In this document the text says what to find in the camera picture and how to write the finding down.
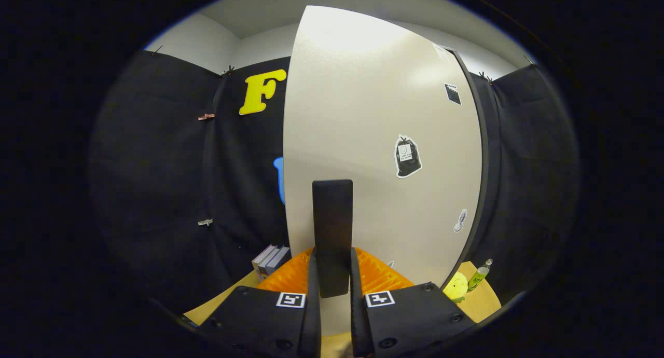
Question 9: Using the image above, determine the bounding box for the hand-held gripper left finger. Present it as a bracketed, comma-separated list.
[197, 246, 322, 358]

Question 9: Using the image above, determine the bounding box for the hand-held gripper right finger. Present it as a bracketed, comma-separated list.
[350, 246, 475, 358]

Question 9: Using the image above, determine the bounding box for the black door handle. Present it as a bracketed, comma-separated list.
[312, 180, 354, 298]

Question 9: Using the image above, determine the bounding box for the beige shoe cabinet door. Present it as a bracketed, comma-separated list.
[283, 5, 484, 338]

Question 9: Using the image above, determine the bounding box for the yellow plush toy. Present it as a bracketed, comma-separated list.
[442, 271, 469, 303]

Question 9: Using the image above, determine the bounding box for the pale spine book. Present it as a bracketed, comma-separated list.
[258, 246, 283, 281]

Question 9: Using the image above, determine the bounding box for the green bottle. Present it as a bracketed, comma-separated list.
[467, 258, 493, 292]

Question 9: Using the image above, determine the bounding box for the black backdrop cloth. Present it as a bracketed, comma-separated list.
[88, 49, 579, 317]

